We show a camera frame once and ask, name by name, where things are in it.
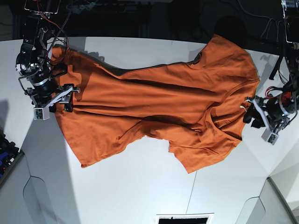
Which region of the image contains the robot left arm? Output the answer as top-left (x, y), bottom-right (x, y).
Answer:
top-left (243, 0), bottom-right (299, 144)

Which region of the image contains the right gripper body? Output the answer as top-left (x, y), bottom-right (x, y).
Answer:
top-left (25, 84), bottom-right (80, 107)

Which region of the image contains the grey right side panel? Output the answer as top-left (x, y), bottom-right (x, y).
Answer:
top-left (236, 177), bottom-right (299, 224)

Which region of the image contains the black round stool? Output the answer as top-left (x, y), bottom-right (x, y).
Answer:
top-left (214, 15), bottom-right (248, 48)

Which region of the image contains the grey panel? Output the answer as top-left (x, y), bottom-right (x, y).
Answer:
top-left (0, 154), bottom-right (58, 224)
top-left (236, 177), bottom-right (299, 224)

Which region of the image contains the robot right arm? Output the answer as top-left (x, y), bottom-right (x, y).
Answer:
top-left (15, 0), bottom-right (79, 120)

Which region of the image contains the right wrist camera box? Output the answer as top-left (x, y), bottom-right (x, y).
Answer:
top-left (33, 107), bottom-right (50, 120)

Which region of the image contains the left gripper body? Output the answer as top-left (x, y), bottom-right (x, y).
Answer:
top-left (245, 96), bottom-right (291, 134)

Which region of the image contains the grey left side panel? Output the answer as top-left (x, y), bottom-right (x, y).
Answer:
top-left (0, 154), bottom-right (58, 224)

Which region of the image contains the orange t-shirt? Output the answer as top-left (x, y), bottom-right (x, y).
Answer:
top-left (55, 35), bottom-right (259, 173)

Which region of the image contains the blue black clutter bin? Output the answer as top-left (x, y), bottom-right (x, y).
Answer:
top-left (0, 130), bottom-right (20, 177)

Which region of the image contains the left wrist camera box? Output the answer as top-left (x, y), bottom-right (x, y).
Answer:
top-left (262, 129), bottom-right (278, 145)

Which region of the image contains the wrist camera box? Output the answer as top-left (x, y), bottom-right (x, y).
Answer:
top-left (33, 107), bottom-right (50, 120)
top-left (262, 129), bottom-right (278, 145)

